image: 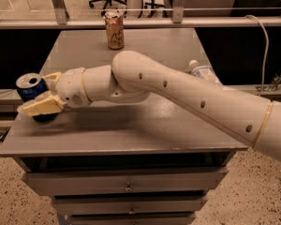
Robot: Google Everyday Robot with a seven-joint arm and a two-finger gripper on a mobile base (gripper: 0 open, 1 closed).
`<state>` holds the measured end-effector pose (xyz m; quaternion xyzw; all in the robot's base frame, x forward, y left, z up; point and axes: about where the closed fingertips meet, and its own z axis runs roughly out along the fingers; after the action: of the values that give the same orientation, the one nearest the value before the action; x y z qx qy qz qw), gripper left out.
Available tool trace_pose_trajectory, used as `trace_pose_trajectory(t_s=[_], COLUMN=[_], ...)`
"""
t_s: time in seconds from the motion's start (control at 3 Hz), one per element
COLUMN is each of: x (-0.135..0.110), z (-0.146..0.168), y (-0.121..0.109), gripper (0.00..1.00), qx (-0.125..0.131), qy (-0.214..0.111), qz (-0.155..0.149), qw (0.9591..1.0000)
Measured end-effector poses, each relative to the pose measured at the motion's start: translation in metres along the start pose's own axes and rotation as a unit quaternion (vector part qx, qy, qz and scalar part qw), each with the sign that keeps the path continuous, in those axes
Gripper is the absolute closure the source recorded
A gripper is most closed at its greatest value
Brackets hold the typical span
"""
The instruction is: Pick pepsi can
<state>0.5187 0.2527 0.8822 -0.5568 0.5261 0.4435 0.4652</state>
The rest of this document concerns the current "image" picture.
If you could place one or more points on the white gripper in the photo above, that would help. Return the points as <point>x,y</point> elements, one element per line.
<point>71,87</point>

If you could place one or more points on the blue pepsi can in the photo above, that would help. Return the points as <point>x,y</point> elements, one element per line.
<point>31,85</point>

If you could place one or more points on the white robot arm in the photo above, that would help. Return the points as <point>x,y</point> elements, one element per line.
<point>131,76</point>

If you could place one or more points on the gold soda can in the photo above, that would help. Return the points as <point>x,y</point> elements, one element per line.
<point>115,30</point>

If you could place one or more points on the grey metal railing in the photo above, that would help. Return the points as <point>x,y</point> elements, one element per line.
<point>77,14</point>

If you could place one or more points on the grey drawer cabinet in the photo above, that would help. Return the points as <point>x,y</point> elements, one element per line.
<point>147,163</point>

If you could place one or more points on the clear plastic water bottle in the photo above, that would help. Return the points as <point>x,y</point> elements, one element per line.
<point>204,72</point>

